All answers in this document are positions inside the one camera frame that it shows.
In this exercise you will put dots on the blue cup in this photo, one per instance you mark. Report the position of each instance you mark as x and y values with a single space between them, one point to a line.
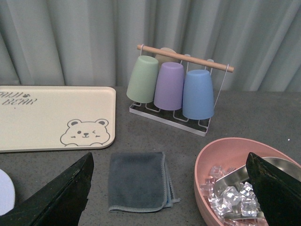
198 95

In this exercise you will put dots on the green cup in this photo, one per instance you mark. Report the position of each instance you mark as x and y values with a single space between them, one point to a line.
141 87

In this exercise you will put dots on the grey folded cloth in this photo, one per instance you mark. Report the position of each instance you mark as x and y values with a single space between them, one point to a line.
140 182

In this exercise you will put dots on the metal scoop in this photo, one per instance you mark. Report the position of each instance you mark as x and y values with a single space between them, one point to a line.
240 176

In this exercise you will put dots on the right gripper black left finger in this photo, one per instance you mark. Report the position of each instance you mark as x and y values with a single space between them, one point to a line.
60 202

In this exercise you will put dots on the white round plate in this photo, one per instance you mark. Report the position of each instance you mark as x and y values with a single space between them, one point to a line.
7 193

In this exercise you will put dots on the beige bear tray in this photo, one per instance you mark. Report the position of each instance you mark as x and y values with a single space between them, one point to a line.
46 118

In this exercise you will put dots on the purple cup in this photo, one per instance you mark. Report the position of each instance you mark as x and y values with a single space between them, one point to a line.
169 87

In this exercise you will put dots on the clear ice cubes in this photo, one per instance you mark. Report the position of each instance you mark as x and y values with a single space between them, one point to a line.
231 199

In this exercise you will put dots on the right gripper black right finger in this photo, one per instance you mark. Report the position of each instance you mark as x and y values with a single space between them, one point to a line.
278 193

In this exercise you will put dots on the pink bowl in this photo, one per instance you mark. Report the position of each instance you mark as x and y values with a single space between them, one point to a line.
226 152

